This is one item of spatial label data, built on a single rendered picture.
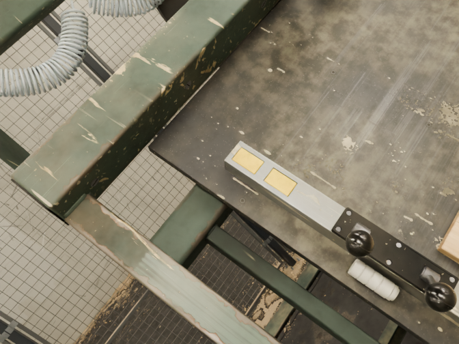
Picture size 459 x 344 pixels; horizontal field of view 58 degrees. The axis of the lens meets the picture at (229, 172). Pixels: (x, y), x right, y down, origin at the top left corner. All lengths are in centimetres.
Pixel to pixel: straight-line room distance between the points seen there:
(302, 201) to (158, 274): 27
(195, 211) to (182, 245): 7
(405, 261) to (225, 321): 30
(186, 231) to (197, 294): 15
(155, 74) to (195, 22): 14
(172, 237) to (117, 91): 28
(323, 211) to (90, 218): 39
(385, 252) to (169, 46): 52
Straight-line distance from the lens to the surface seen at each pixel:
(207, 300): 66
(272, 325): 177
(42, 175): 73
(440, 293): 61
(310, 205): 71
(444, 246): 78
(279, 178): 72
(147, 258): 68
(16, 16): 114
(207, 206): 78
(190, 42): 81
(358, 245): 59
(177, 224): 78
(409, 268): 72
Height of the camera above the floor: 190
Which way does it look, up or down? 21 degrees down
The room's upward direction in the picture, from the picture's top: 44 degrees counter-clockwise
